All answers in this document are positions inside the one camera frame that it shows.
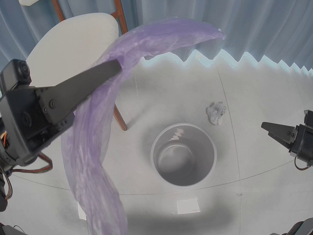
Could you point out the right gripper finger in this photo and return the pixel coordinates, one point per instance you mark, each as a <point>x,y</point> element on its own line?
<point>281,129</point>
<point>286,142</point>

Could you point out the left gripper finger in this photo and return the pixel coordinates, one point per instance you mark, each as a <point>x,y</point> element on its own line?
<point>62,123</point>
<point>68,92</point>

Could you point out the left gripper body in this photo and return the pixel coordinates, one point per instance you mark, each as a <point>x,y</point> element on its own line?
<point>24,123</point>

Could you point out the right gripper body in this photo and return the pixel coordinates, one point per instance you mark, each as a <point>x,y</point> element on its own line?
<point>303,141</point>

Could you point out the purple plastic bag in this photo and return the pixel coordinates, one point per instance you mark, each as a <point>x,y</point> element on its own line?
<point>93,155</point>

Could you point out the white paper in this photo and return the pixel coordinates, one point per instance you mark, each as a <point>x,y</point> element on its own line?
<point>216,115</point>

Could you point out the white trash bin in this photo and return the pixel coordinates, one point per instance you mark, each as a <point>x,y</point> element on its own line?
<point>183,160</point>

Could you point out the white cushioned wooden chair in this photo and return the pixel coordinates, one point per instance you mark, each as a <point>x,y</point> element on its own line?
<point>73,38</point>

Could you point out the pale blue curtain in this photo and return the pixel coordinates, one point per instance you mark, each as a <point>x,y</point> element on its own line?
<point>244,13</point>

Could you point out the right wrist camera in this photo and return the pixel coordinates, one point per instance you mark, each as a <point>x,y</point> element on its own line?
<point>308,116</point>

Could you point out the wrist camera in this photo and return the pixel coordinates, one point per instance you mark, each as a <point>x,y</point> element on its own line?
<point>17,72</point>
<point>308,116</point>

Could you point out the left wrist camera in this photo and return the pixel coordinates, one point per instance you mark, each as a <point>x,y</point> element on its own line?
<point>17,72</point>

